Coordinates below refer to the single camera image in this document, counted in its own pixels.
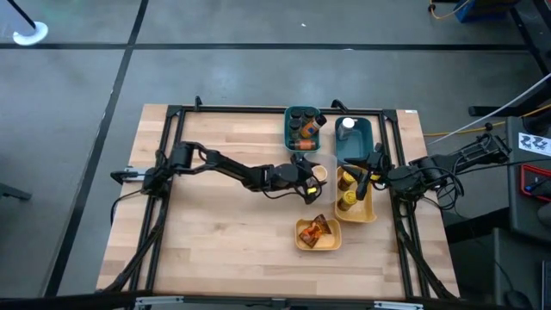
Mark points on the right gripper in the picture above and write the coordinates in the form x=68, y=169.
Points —
x=396, y=176

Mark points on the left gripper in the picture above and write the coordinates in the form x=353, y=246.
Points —
x=286, y=175

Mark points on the yellow lid spice tin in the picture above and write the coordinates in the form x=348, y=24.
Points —
x=346, y=181
x=346, y=200

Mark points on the red orange spice jar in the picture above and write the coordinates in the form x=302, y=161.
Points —
x=303, y=145

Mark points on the white lid spice jar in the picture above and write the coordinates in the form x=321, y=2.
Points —
x=345, y=127

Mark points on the dark spice jar black lid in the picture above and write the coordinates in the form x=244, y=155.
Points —
x=295, y=125

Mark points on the white label jar black lid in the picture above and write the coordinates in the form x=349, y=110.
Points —
x=309, y=113

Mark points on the purple label jar black lid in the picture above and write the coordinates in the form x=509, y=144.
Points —
x=297, y=113

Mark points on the orange seasoning packet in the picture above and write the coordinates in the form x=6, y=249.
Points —
x=309, y=236

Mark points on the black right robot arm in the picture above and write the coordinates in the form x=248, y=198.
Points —
x=452, y=163

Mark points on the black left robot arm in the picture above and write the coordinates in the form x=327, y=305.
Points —
x=224, y=165

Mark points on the dark blue plastic bin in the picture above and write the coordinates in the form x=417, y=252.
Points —
x=357, y=146

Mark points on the clear plastic container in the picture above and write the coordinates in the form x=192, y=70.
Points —
x=331, y=194

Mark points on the large yellow plastic bin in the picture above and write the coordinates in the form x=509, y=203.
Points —
x=366, y=212

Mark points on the teal plastic bin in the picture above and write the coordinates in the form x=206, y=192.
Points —
x=287, y=138

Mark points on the small yellow plastic bin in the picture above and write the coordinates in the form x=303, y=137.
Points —
x=332, y=242

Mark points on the white marker sticker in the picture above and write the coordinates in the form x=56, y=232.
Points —
x=534, y=142

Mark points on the blue box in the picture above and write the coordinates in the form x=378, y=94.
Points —
x=478, y=10

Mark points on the black computer mouse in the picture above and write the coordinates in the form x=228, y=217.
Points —
x=518, y=300

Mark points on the black table leg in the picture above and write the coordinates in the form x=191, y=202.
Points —
x=534, y=30

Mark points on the black furniture leg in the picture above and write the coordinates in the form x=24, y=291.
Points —
x=13, y=192

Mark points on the white round stand base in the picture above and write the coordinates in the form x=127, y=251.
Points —
x=30, y=33

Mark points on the black pole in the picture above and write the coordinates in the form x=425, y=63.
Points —
x=17, y=13

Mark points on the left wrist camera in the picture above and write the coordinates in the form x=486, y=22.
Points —
x=310, y=194

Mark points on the silver metal bracket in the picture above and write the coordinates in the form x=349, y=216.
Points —
x=398, y=305
x=155, y=302

